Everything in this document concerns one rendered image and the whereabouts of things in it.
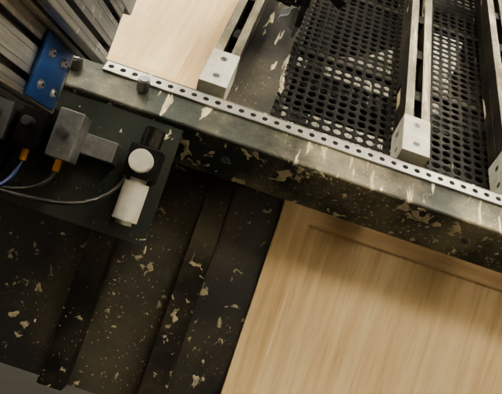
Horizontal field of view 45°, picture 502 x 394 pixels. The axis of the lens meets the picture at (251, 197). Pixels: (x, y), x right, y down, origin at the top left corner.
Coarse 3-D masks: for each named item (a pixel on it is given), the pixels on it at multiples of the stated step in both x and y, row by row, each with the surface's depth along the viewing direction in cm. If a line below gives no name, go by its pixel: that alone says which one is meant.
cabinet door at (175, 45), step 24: (144, 0) 150; (168, 0) 153; (192, 0) 155; (216, 0) 158; (120, 24) 141; (144, 24) 143; (168, 24) 145; (192, 24) 148; (216, 24) 150; (120, 48) 135; (144, 48) 137; (168, 48) 139; (192, 48) 141; (168, 72) 133; (192, 72) 135
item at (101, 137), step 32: (64, 96) 118; (0, 128) 107; (32, 128) 107; (64, 128) 105; (96, 128) 118; (128, 128) 118; (160, 128) 118; (0, 160) 117; (32, 160) 117; (64, 160) 107; (96, 160) 118; (128, 160) 109; (160, 160) 112; (0, 192) 104; (32, 192) 117; (64, 192) 117; (96, 192) 117; (128, 192) 111; (160, 192) 118; (96, 224) 117; (128, 224) 112
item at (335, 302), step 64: (320, 256) 143; (384, 256) 144; (448, 256) 144; (256, 320) 141; (320, 320) 142; (384, 320) 143; (448, 320) 143; (256, 384) 140; (320, 384) 141; (384, 384) 142; (448, 384) 142
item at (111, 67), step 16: (112, 64) 124; (160, 80) 124; (192, 96) 123; (208, 96) 125; (224, 112) 123; (240, 112) 124; (256, 112) 125; (272, 128) 124; (288, 128) 124; (304, 128) 125; (320, 144) 124; (336, 144) 124; (368, 160) 124; (384, 160) 124; (416, 176) 124; (432, 176) 125; (464, 192) 124; (480, 192) 125
